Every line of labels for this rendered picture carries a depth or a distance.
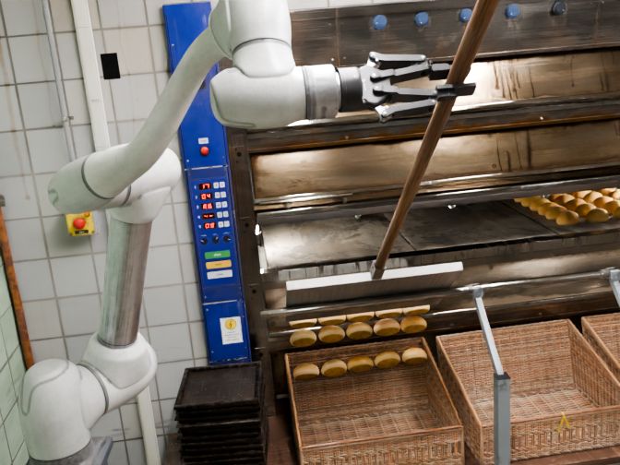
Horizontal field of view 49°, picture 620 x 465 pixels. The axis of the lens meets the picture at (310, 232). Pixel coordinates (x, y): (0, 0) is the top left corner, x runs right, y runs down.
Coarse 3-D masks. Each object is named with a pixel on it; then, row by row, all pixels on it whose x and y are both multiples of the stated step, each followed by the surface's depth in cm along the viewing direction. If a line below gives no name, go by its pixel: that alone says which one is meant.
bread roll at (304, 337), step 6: (300, 330) 254; (306, 330) 254; (294, 336) 252; (300, 336) 252; (306, 336) 252; (312, 336) 253; (294, 342) 253; (300, 342) 253; (306, 342) 254; (312, 342) 254
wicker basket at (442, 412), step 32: (320, 352) 264; (288, 384) 256; (320, 384) 264; (352, 384) 265; (384, 384) 266; (416, 384) 267; (320, 416) 264; (352, 416) 265; (384, 416) 264; (448, 416) 241; (320, 448) 222; (352, 448) 224; (384, 448) 225; (416, 448) 227; (448, 448) 228
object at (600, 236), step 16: (512, 240) 270; (528, 240) 269; (544, 240) 267; (560, 240) 267; (576, 240) 268; (592, 240) 269; (608, 240) 270; (368, 256) 264; (400, 256) 261; (416, 256) 262; (432, 256) 263; (448, 256) 263; (464, 256) 264; (480, 256) 265; (272, 272) 257; (288, 272) 257; (304, 272) 258; (320, 272) 259; (336, 272) 260
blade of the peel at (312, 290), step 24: (456, 264) 213; (288, 288) 208; (312, 288) 209; (336, 288) 212; (360, 288) 215; (384, 288) 219; (408, 288) 223; (432, 288) 226; (336, 312) 237; (360, 312) 242
